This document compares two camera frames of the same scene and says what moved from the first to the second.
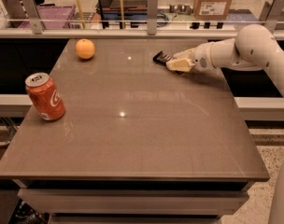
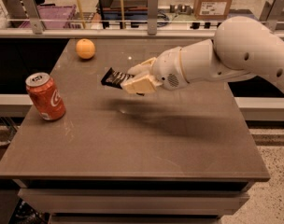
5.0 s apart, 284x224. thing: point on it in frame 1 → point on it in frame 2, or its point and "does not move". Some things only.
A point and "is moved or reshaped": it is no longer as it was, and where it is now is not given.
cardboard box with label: x=213 y=2 does not move
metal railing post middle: x=152 y=1 does not move
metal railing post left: x=35 y=17 does not move
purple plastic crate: x=51 y=12 does not move
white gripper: x=202 y=57 → x=167 y=66
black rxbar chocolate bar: x=162 y=58 is moved or reshaped
